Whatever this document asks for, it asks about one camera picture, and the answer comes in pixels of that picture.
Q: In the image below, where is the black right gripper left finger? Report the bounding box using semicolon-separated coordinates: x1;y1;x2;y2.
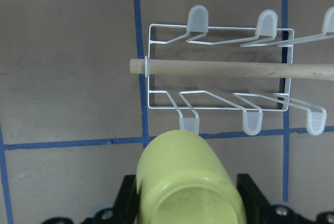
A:
112;174;139;223

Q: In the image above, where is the yellow plastic cup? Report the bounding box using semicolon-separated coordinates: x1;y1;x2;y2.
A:
136;130;247;223

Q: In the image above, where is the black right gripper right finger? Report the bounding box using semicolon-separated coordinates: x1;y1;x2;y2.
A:
236;173;271;224

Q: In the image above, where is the white wire cup rack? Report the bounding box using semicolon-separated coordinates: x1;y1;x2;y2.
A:
129;5;333;136

